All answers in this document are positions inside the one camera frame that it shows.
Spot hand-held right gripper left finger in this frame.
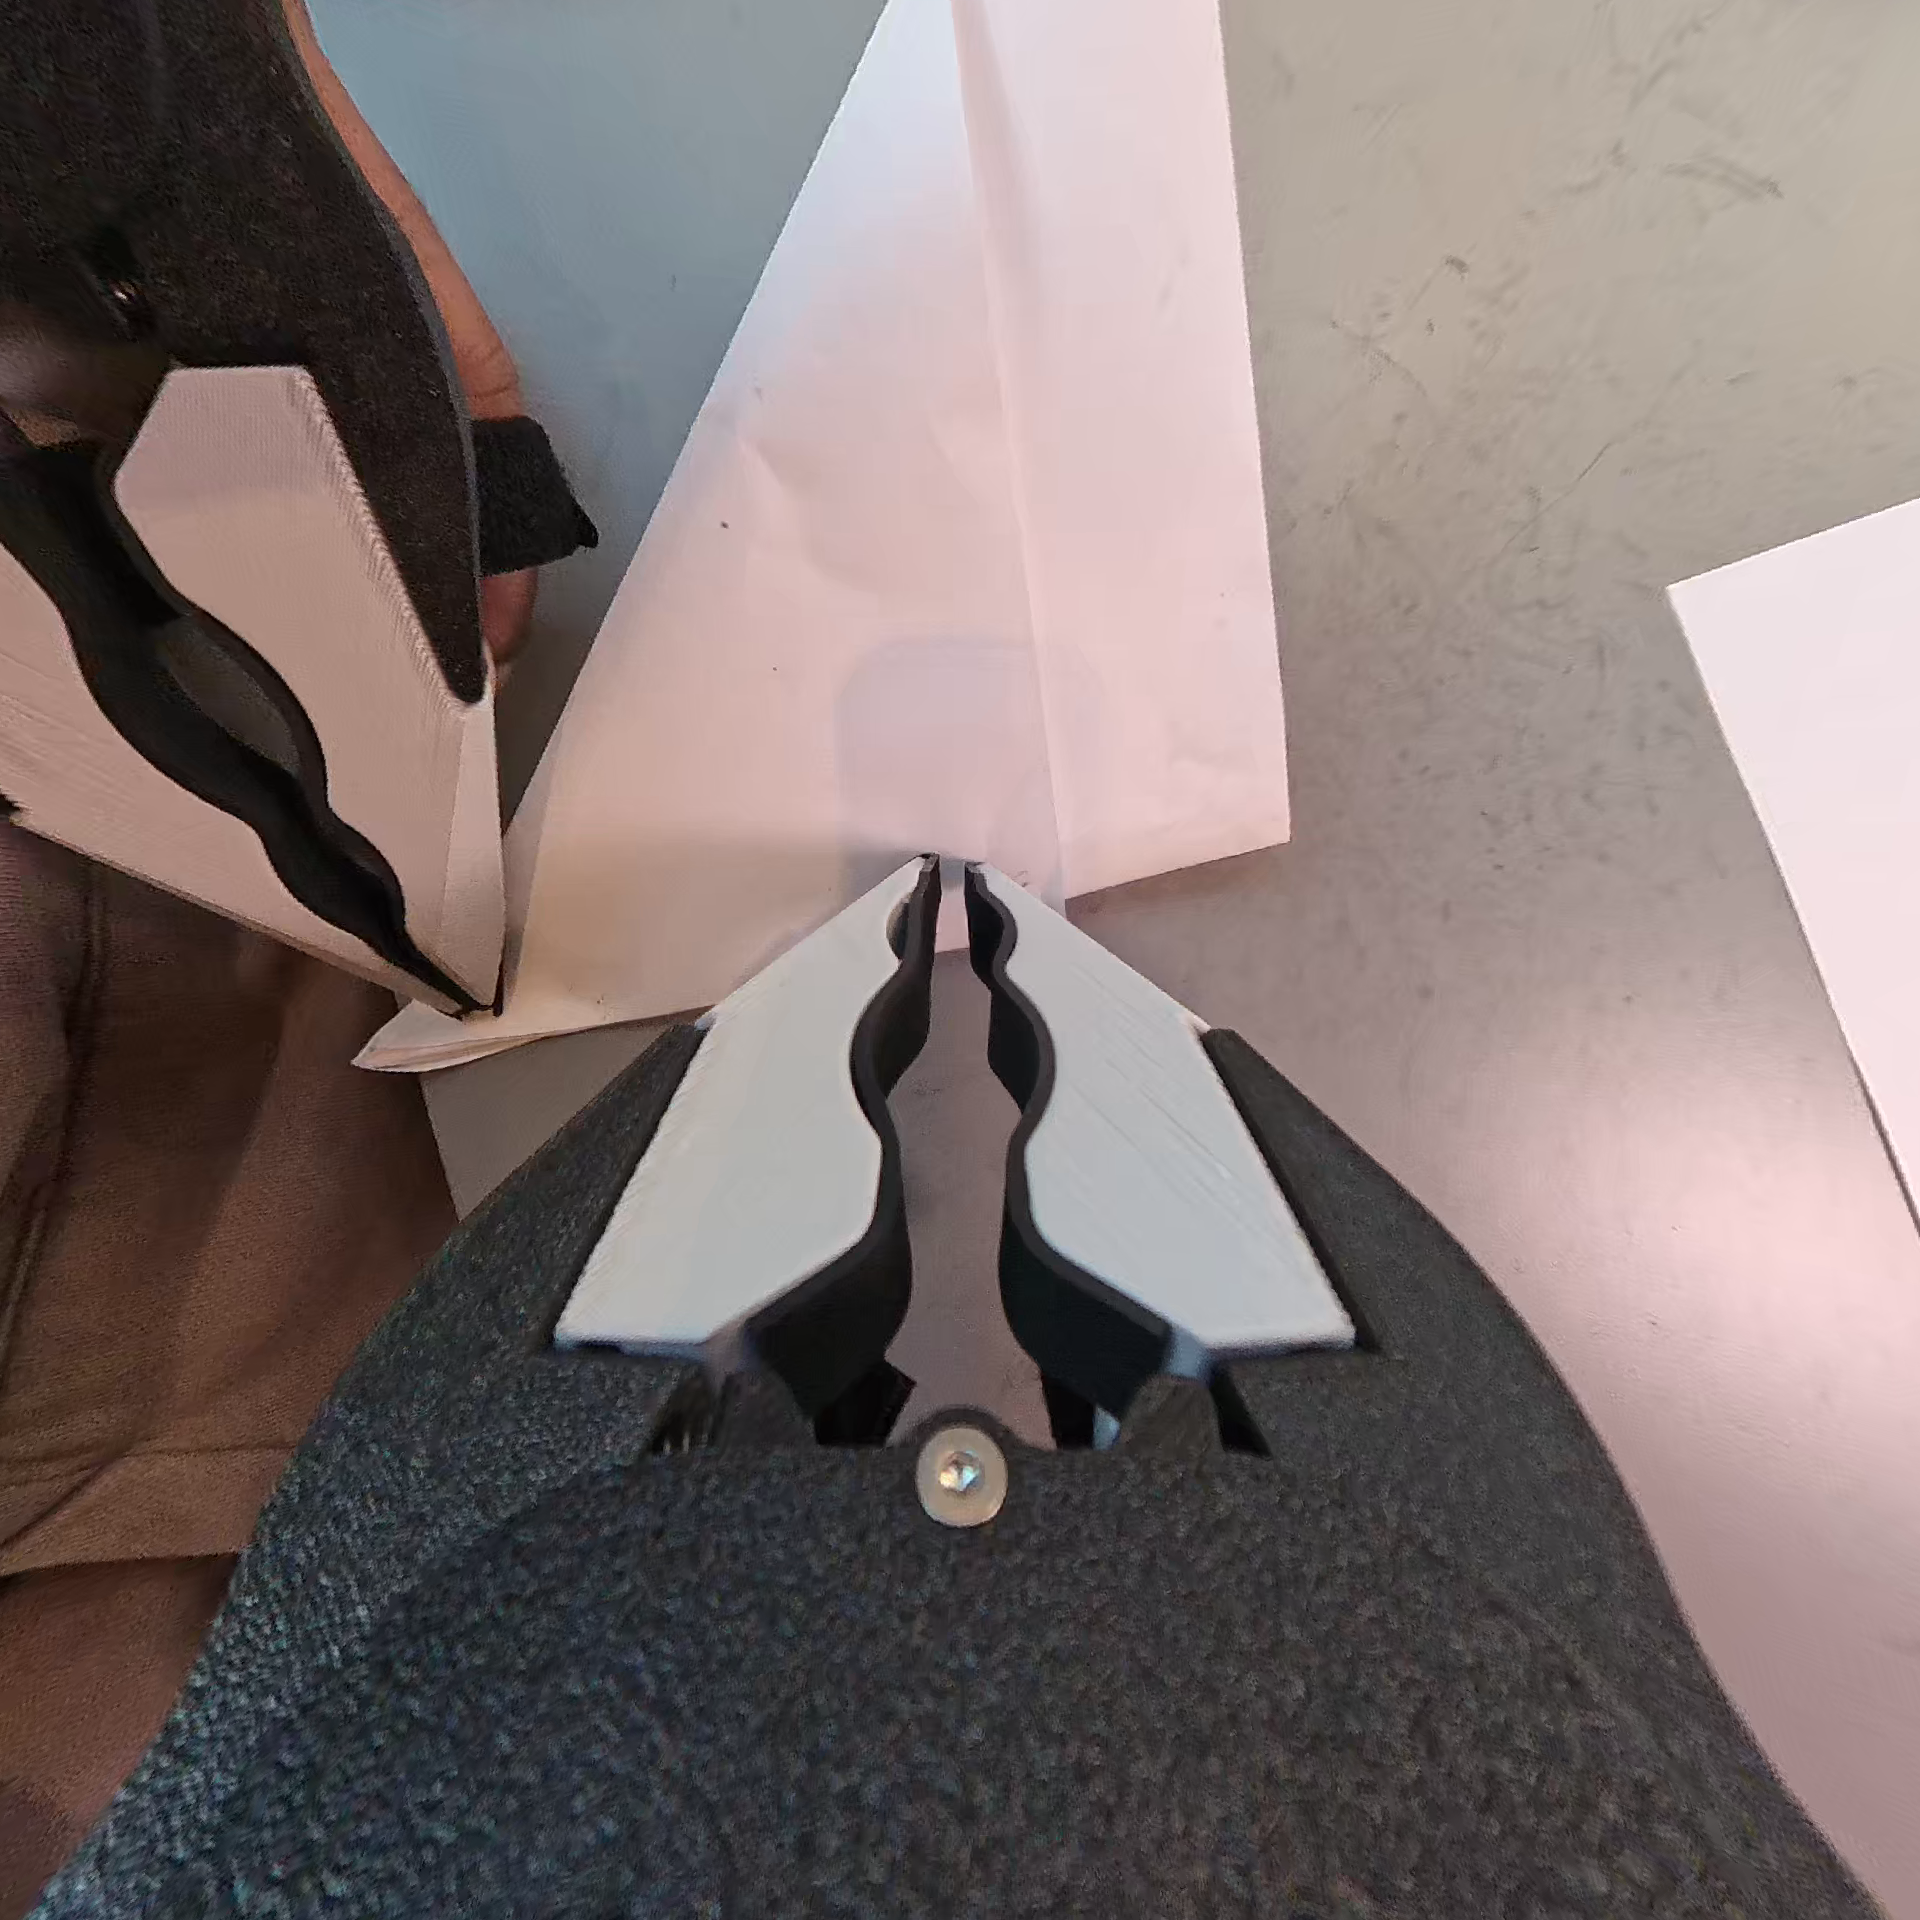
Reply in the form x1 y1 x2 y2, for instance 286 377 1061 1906
551 854 944 1439

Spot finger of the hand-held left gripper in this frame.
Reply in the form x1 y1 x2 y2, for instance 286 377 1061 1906
112 367 508 1018
0 540 496 1017

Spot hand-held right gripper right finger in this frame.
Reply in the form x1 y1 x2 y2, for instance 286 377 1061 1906
959 861 1359 1448

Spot white paper sheet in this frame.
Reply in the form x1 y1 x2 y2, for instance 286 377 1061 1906
353 0 1295 1073
1669 498 1920 1221

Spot person's left hand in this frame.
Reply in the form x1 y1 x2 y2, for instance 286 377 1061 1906
286 0 528 434

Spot person's beige sweatshirt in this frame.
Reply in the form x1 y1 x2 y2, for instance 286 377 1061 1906
0 816 459 1863

